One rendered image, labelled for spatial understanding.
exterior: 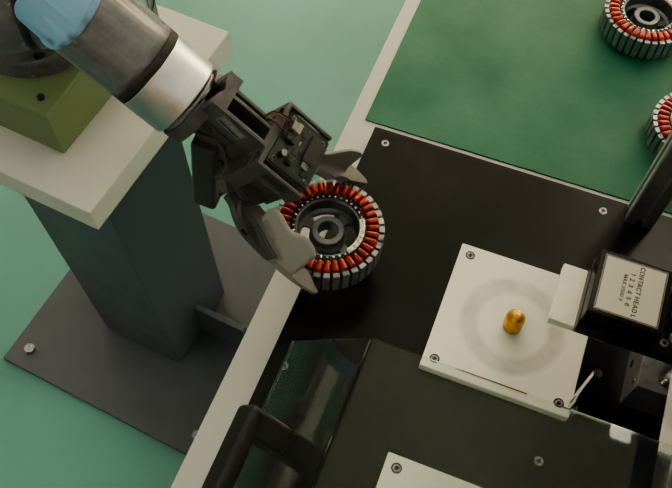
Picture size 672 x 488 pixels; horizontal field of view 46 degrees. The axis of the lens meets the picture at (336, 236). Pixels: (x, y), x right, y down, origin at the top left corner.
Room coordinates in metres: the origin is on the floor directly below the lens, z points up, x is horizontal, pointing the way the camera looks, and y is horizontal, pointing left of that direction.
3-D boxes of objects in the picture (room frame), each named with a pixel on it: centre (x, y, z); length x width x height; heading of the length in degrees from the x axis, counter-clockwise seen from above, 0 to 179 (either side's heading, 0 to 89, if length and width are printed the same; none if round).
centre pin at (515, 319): (0.32, -0.18, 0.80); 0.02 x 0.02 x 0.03
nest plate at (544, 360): (0.32, -0.18, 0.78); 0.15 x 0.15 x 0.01; 69
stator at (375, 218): (0.40, 0.01, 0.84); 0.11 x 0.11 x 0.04
